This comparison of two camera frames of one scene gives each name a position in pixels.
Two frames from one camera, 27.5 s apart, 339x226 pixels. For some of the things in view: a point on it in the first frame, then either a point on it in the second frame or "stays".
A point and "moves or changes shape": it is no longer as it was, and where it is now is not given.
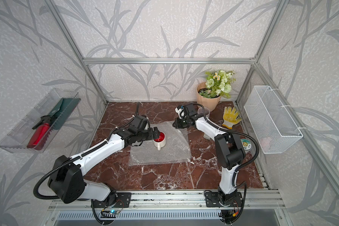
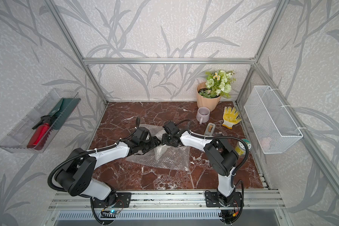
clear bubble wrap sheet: x=176 y=149 moves or changes shape
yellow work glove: x=230 y=117 stays
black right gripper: x=177 y=125 to x=164 y=136
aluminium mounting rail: x=257 y=199 stays
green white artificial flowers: x=218 y=83 stays
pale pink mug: x=207 y=111 stays
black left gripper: x=151 y=136 to x=154 y=142
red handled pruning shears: x=41 y=133 stays
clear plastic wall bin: x=33 y=133 stays
